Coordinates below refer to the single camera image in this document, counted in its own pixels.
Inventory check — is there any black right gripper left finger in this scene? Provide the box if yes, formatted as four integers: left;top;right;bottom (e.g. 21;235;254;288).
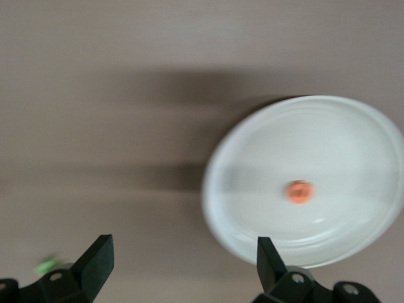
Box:
0;234;115;303

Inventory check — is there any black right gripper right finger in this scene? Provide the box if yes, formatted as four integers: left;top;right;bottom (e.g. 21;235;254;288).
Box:
252;236;379;303

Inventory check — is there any green letter n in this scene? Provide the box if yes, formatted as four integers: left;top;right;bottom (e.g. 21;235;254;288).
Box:
33;254;64;277

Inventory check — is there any orange letter e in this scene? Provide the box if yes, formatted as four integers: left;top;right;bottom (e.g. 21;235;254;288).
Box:
285;179;316;205

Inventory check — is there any beige brown plate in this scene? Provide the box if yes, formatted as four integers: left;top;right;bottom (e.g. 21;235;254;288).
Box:
201;95;404;269

